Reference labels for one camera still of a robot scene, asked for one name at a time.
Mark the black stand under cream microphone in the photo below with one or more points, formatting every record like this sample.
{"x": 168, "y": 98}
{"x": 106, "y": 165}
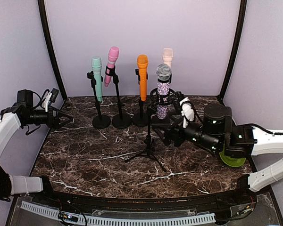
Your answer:
{"x": 155, "y": 119}

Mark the green bowl on saucer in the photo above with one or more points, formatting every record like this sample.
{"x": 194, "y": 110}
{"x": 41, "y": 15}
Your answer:
{"x": 231, "y": 158}

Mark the black stand under pink microphone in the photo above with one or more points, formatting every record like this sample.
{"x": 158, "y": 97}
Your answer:
{"x": 121, "y": 120}

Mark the cream white microphone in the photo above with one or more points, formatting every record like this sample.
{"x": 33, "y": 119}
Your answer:
{"x": 167, "y": 56}

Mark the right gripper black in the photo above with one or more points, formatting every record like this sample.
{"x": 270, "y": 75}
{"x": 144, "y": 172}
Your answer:
{"x": 176, "y": 127}

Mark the black stand under orange microphone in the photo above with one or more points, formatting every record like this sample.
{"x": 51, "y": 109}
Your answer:
{"x": 140, "y": 117}

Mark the orange microphone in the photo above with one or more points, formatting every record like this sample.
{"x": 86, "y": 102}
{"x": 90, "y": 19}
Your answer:
{"x": 142, "y": 63}

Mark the right black corner post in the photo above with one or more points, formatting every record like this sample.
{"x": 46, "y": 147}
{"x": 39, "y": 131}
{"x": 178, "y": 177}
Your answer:
{"x": 234, "y": 51}

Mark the black front rail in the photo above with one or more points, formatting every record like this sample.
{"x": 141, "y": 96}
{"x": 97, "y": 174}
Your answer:
{"x": 87, "y": 204}

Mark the glitter microphone with silver grille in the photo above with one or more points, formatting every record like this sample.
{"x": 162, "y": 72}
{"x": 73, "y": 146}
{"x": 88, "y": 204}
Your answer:
{"x": 163, "y": 71}

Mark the pink microphone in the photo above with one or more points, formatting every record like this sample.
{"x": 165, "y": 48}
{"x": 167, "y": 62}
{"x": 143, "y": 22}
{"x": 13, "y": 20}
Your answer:
{"x": 112, "y": 58}

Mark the mint green microphone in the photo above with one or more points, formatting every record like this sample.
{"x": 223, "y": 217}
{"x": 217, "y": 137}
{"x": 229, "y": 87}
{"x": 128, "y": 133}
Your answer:
{"x": 97, "y": 68}

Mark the black stand under mint microphone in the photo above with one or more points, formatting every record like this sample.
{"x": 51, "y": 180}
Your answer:
{"x": 101, "y": 121}

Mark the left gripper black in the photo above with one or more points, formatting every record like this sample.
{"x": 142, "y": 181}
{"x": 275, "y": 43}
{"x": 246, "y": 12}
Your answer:
{"x": 55, "y": 124}

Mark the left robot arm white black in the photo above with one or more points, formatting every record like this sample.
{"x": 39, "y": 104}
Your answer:
{"x": 24, "y": 113}

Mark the left black corner post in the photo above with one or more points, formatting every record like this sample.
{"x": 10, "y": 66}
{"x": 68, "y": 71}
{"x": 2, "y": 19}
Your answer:
{"x": 50, "y": 48}

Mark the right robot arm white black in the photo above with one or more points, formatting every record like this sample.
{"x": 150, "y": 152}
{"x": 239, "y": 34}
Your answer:
{"x": 216, "y": 134}

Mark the black corner post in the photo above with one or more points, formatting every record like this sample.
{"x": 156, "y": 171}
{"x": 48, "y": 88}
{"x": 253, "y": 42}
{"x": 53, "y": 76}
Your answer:
{"x": 50, "y": 48}
{"x": 234, "y": 51}

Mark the white slotted cable duct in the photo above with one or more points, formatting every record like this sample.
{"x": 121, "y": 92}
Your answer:
{"x": 117, "y": 218}

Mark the black tripod stand with shock mount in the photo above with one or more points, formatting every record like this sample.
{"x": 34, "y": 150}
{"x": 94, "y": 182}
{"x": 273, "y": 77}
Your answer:
{"x": 151, "y": 111}

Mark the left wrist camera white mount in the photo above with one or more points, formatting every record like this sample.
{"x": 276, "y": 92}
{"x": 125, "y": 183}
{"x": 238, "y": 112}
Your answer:
{"x": 49, "y": 99}

